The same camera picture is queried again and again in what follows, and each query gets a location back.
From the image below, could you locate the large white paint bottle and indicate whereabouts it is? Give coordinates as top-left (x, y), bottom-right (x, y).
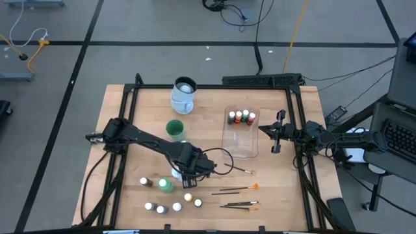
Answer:
top-left (170, 167), bottom-right (183, 183)

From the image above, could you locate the yellow hanging cable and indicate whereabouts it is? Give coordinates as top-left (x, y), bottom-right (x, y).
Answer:
top-left (281, 0), bottom-right (310, 74)

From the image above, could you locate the grey table foot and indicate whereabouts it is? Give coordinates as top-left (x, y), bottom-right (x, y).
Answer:
top-left (0, 71), bottom-right (34, 83)
top-left (3, 0), bottom-right (66, 8)

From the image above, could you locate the grey desk surface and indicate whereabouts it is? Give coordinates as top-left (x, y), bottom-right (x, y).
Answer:
top-left (387, 36), bottom-right (416, 111)

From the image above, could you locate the white printed box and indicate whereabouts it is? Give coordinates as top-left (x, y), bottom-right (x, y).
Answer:
top-left (341, 127), bottom-right (370, 164)

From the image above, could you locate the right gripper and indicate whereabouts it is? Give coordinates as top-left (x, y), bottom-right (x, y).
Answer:
top-left (259, 109), bottom-right (303, 154)

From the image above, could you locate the clear plastic bin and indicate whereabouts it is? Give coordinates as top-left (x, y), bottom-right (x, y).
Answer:
top-left (220, 104), bottom-right (260, 160)

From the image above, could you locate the white mug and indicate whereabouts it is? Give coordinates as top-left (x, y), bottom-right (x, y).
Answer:
top-left (170, 76), bottom-right (198, 115)

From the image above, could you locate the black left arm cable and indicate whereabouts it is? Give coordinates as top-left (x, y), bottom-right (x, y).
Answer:
top-left (194, 147), bottom-right (235, 178)

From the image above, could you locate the black hanging cable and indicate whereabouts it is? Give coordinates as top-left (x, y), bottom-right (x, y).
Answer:
top-left (254, 0), bottom-right (265, 75)

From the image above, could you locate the black caster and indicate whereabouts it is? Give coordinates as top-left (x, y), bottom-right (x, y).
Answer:
top-left (0, 99), bottom-right (14, 117)

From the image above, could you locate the green plastic cup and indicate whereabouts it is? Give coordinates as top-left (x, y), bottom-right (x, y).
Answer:
top-left (165, 118), bottom-right (187, 143)

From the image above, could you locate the large green paint bottle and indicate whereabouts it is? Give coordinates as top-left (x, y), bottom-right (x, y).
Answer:
top-left (157, 177), bottom-right (176, 194)

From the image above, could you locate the black desk stand leg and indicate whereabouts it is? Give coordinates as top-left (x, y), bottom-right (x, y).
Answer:
top-left (361, 174), bottom-right (385, 213)

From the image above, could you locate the black flat tablet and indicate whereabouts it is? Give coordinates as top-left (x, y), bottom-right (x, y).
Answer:
top-left (326, 196), bottom-right (358, 232)

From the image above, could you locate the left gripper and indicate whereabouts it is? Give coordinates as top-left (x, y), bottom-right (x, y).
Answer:
top-left (178, 151), bottom-right (216, 189)

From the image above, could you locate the yellow floor cable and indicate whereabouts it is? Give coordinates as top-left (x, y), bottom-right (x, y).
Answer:
top-left (0, 33), bottom-right (51, 74)

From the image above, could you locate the black paintbrush silver ferrule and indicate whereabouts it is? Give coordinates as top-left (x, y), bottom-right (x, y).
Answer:
top-left (224, 162), bottom-right (254, 175)

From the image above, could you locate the black power adapter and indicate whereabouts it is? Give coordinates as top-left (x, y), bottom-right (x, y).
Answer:
top-left (324, 105), bottom-right (349, 124)

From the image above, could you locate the black power strip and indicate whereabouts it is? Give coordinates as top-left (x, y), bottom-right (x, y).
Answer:
top-left (222, 72), bottom-right (306, 87)

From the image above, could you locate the black cable bundle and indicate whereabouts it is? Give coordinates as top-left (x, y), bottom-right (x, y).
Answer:
top-left (201, 0), bottom-right (276, 33)

